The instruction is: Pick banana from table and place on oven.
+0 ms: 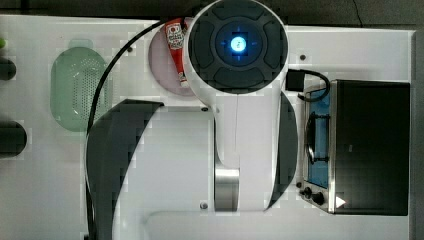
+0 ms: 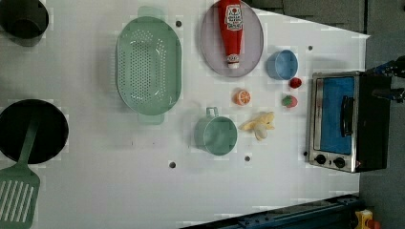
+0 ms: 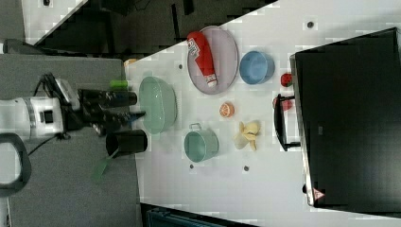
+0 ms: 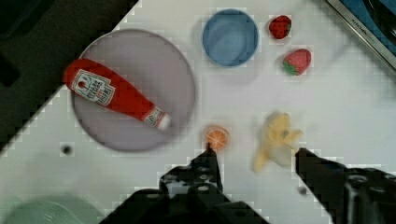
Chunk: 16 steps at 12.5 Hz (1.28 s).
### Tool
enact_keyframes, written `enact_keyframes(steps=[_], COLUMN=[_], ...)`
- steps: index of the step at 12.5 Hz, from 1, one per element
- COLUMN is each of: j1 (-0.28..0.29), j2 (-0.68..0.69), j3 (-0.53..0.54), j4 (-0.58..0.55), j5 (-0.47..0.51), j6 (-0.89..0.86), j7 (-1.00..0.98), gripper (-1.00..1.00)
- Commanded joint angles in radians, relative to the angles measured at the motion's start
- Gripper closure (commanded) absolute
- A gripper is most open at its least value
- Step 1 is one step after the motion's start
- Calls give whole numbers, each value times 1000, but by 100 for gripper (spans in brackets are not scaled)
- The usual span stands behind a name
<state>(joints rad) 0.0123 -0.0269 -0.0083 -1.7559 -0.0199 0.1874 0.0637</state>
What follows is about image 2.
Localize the yellow peeled banana toy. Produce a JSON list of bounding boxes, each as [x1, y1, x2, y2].
[[239, 112, 275, 141]]

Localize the black toaster oven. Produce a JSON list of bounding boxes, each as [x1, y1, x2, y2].
[[309, 72, 391, 173]]

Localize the orange slice toy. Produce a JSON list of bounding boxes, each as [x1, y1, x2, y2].
[[234, 90, 251, 106]]

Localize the grey round plate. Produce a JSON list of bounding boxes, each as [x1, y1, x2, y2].
[[200, 2, 264, 77]]

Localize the green perforated colander basket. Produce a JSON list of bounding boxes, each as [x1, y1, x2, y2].
[[116, 6, 182, 125]]

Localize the strawberry toy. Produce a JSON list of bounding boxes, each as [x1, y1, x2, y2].
[[282, 95, 298, 108]]

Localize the blue cup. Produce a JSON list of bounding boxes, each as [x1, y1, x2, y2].
[[266, 50, 298, 80]]

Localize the red tomato toy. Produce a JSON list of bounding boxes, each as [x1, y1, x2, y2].
[[289, 77, 302, 89]]

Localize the red ketchup bottle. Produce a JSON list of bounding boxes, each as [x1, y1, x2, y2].
[[218, 0, 244, 69]]

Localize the black round pan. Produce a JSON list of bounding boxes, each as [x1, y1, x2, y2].
[[0, 99, 69, 164]]

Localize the yellow emergency stop button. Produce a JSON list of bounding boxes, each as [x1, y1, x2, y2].
[[355, 210, 381, 229]]

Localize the green slotted spatula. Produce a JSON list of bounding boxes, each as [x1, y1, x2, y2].
[[0, 114, 40, 229]]

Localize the green mug with handle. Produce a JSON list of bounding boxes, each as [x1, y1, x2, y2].
[[194, 107, 238, 156]]

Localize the blue table frame rail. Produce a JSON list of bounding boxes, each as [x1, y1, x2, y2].
[[182, 195, 365, 229]]

